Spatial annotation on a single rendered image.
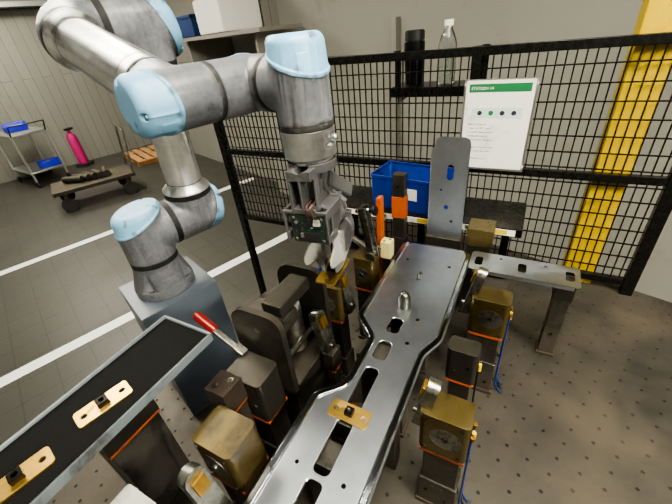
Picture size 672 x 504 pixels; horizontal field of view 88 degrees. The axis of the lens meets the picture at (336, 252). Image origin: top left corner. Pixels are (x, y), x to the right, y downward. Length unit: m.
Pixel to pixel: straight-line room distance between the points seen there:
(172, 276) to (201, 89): 0.59
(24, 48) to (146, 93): 7.64
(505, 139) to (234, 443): 1.22
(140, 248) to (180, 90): 0.54
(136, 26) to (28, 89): 7.26
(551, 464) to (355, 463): 0.57
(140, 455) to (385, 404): 0.46
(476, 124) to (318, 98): 0.99
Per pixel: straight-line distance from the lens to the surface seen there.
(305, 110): 0.47
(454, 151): 1.15
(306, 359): 0.90
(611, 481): 1.16
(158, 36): 0.87
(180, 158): 0.93
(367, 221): 0.99
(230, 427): 0.70
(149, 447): 0.81
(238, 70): 0.53
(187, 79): 0.49
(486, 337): 1.02
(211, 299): 1.02
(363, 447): 0.73
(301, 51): 0.46
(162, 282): 0.99
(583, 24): 2.46
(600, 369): 1.37
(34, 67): 8.10
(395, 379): 0.80
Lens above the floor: 1.64
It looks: 33 degrees down
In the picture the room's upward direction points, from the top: 7 degrees counter-clockwise
